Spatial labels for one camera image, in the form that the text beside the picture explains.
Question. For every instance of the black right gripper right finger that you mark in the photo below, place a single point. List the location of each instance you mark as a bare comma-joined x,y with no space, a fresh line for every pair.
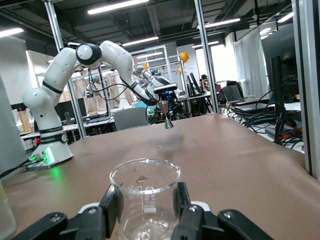
190,220

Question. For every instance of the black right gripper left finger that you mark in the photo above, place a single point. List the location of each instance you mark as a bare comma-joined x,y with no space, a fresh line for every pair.
110,207

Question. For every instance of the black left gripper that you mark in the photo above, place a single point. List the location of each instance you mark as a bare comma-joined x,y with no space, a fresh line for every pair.
172,98

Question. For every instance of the metal jigger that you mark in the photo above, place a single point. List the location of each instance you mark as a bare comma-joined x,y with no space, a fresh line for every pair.
167,123

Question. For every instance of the clear glass beaker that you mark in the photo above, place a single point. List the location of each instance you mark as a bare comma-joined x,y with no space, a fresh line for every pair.
145,200

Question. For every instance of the grey background robot arm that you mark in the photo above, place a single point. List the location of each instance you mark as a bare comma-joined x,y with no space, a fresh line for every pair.
140,72

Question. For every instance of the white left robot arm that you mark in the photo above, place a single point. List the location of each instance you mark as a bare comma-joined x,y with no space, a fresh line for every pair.
50,82

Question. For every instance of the small black background monitor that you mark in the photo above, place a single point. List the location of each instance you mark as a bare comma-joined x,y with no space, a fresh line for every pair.
192,86

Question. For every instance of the grey office chair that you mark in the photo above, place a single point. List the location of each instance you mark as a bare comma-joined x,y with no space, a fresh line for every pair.
130,118

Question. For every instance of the large liquid puddle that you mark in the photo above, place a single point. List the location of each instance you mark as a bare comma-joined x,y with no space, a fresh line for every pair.
142,178

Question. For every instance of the small yellow helmet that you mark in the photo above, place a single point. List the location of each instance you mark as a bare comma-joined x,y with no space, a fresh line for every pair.
145,66

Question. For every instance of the small liquid puddle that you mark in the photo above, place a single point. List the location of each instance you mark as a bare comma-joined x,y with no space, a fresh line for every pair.
135,168

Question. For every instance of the big yellow helmet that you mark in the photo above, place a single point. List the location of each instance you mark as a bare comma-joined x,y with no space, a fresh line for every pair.
185,57

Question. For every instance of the seated person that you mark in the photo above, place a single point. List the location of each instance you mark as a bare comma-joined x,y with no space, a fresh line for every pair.
232,92

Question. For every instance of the brown table cover mat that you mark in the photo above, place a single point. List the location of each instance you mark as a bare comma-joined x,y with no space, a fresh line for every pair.
225,162

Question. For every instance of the long ceiling light tube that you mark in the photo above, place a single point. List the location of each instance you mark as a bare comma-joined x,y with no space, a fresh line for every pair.
11,32
285,17
222,22
117,6
140,41

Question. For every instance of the white curtain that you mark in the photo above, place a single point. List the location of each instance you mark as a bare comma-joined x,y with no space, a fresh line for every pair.
250,65

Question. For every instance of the yellow-green plastic bottle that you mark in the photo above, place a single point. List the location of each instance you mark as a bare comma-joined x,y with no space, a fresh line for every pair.
6,215

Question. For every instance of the grey side panel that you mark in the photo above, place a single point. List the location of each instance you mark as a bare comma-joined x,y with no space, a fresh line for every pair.
10,137

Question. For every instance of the large black monitor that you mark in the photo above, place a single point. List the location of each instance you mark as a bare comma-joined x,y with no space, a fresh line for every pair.
282,55

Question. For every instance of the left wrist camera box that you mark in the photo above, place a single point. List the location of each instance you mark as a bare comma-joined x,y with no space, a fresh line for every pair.
166,88

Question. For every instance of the aluminium frame post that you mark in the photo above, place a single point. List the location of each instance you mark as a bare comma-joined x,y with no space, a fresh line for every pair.
62,50
307,87
206,57

